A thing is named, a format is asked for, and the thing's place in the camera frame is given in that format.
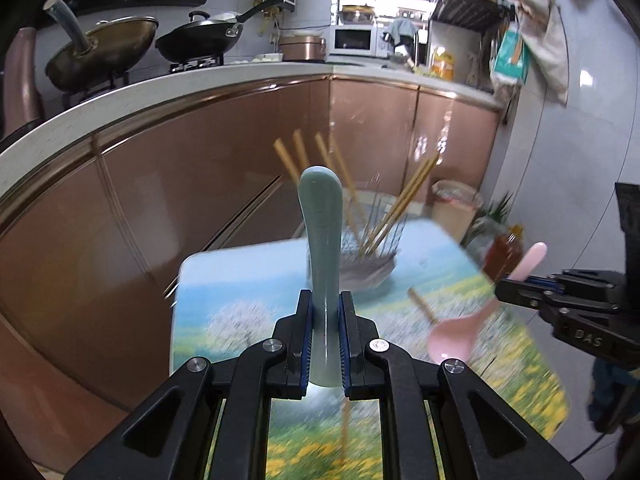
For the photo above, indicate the green white hanging bag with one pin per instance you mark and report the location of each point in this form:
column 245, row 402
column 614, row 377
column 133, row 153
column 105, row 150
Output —
column 510, row 57

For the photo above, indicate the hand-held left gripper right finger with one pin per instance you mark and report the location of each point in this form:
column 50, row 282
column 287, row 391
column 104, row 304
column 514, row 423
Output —
column 345, row 345

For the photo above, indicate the pale blue plastic spoon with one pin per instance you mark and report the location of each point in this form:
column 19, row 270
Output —
column 322, row 240

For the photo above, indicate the beige trash bin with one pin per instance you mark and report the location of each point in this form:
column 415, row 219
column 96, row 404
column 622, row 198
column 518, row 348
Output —
column 455, row 210

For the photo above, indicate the rose gold rice cooker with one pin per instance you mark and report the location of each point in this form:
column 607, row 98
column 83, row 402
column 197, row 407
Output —
column 302, row 49

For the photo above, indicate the black gas stove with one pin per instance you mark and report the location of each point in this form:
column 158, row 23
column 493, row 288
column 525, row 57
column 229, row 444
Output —
column 195, row 65

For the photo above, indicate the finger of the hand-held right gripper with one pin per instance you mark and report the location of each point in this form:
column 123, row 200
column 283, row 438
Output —
column 520, row 295
column 550, row 281

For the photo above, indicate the rose gold base cabinets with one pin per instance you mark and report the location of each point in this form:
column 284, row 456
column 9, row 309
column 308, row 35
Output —
column 150, row 185

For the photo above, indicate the yellow oil bottle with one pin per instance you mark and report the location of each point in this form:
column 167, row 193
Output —
column 444, row 65

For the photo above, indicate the grey blue towel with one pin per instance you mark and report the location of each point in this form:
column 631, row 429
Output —
column 402, row 30

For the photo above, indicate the landscape print small table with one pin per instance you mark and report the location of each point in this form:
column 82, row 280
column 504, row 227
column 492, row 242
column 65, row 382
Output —
column 240, row 320

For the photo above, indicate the steel pot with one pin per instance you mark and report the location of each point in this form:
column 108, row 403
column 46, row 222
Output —
column 356, row 15

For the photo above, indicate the brass wok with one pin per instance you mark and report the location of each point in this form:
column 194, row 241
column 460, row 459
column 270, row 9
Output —
column 100, row 62

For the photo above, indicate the grey wok lid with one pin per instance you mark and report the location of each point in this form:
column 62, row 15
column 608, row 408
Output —
column 207, row 19

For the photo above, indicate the large amber oil bottle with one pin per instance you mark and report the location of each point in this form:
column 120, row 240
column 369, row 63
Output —
column 502, row 260

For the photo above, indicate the plastic bag of green onions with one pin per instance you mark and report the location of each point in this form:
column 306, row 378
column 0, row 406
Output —
column 492, row 215

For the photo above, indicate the person's right hand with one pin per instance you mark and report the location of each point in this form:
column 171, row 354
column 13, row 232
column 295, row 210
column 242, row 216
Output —
column 610, row 385

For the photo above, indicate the white hanging bags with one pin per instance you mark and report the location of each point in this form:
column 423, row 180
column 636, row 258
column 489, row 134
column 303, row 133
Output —
column 547, row 45

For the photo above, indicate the white microwave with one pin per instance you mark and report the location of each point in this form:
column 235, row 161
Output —
column 355, row 41

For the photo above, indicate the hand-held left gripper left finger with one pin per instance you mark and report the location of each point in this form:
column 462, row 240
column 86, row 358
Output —
column 305, row 345

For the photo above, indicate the black wok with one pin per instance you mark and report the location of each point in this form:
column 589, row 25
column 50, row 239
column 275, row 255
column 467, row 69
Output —
column 200, row 42

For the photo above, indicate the wooden chopstick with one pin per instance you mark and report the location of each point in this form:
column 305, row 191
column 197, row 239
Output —
column 345, row 430
column 410, row 189
column 342, row 165
column 301, row 147
column 287, row 160
column 422, row 178
column 324, row 152
column 420, row 302

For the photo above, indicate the pink plastic spoon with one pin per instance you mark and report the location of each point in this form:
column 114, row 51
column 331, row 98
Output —
column 450, row 337

